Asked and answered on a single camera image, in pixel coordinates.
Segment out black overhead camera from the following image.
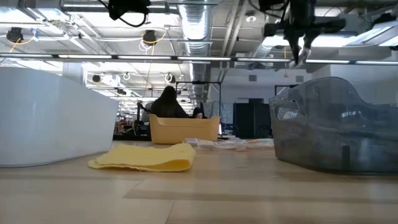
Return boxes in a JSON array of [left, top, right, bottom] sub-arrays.
[[142, 29, 159, 45]]

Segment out black ceiling camera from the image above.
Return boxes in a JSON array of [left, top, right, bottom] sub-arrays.
[[6, 27, 25, 44]]

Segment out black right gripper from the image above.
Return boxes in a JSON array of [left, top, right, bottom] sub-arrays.
[[263, 17, 347, 67]]

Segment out black aluminium frame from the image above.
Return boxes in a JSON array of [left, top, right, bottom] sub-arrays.
[[0, 52, 398, 66]]

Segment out white plastic bin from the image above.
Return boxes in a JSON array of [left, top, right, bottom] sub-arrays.
[[0, 67, 120, 168]]

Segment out grey translucent plastic bin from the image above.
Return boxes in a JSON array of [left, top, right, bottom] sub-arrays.
[[269, 77, 398, 174]]

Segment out orange plastic bin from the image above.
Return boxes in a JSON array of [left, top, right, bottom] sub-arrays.
[[148, 113, 221, 145]]

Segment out person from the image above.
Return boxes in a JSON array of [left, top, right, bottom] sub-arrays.
[[190, 106, 208, 119], [149, 85, 190, 119]]

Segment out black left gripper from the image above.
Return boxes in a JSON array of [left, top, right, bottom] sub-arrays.
[[107, 0, 152, 22]]

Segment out silver spiral duct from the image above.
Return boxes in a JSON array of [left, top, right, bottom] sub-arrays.
[[248, 0, 315, 60], [177, 0, 216, 103]]

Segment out clear plastic bags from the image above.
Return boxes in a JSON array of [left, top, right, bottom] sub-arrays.
[[216, 138, 249, 152]]

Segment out yellow folded cloth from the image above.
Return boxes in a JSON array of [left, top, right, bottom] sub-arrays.
[[87, 142, 197, 173]]

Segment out black stand frame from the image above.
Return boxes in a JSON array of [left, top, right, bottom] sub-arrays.
[[174, 80, 223, 121]]

